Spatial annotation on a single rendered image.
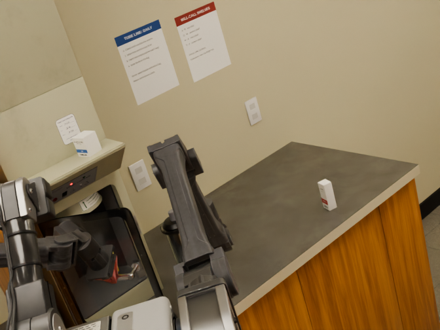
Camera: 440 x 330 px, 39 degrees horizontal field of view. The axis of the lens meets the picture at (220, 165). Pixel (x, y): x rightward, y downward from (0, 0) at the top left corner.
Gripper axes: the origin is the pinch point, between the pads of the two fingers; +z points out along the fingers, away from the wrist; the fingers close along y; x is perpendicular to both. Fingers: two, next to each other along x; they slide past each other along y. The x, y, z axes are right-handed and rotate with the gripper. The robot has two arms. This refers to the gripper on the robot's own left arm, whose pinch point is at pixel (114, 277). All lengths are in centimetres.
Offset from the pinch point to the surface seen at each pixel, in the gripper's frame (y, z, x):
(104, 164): -27.9, -17.2, 0.2
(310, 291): -21, 57, 44
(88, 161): -24.4, -23.1, -1.3
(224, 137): -98, 53, 10
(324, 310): -19, 68, 47
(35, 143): -28.2, -30.1, -15.2
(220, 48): -120, 23, 17
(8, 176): -18.8, -28.6, -21.8
